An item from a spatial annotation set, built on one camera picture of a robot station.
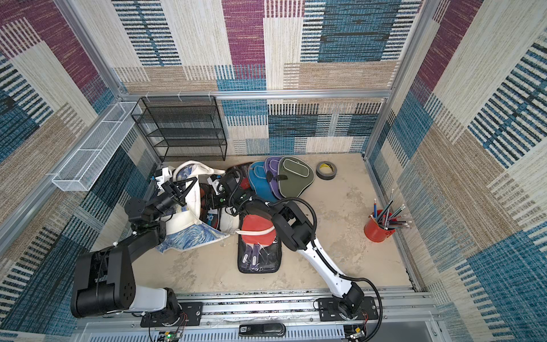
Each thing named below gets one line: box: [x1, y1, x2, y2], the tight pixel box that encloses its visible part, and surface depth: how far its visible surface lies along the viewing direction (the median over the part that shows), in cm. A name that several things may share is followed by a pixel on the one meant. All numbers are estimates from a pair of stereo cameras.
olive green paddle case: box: [278, 156, 315, 199], surface depth 109 cm
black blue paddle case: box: [247, 161, 278, 204], surface depth 104 cm
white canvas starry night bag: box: [155, 160, 241, 254], surface depth 81 cm
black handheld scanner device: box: [238, 322, 287, 338], surface depth 69 cm
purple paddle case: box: [264, 156, 283, 200], surface depth 107 cm
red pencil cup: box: [363, 215, 397, 243], surface depth 92 cm
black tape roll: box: [315, 161, 338, 181], surface depth 114 cm
